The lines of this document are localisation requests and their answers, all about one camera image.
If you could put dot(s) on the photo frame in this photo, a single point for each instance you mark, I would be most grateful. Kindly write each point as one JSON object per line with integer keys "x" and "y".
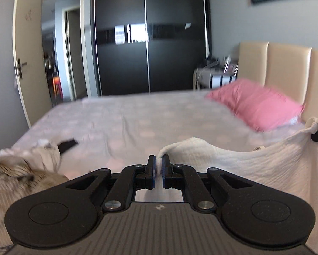
{"x": 230, "y": 67}

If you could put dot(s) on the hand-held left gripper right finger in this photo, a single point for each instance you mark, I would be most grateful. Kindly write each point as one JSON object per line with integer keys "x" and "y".
{"x": 164, "y": 182}

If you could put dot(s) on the orange stool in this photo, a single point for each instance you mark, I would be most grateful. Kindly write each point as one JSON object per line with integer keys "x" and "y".
{"x": 56, "y": 85}

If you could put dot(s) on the cream door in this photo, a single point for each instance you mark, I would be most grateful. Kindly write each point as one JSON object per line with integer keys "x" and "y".
{"x": 29, "y": 45}

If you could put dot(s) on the white nightstand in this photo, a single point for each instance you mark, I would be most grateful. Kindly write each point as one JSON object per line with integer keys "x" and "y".
{"x": 204, "y": 78}

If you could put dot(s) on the black sliding wardrobe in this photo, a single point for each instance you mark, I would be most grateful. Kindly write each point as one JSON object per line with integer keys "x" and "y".
{"x": 121, "y": 63}

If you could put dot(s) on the cream garment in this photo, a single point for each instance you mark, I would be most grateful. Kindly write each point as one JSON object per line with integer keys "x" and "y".
{"x": 47, "y": 156}

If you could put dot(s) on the white muslin garment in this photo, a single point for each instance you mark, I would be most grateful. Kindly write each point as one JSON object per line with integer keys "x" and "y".
{"x": 241, "y": 164}

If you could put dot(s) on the beige padded headboard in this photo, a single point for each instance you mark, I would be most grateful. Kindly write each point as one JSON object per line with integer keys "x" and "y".
{"x": 286, "y": 69}

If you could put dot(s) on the striped beige garment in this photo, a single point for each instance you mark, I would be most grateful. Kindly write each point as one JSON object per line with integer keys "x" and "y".
{"x": 15, "y": 180}

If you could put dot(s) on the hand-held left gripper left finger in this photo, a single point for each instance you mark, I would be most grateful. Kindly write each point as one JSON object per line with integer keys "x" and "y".
{"x": 154, "y": 182}

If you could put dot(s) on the pink pillow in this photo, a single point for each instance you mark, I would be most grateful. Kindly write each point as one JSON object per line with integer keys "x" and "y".
{"x": 254, "y": 103}

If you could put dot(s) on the small black cloth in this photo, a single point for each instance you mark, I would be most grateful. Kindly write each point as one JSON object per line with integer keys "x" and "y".
{"x": 67, "y": 144}

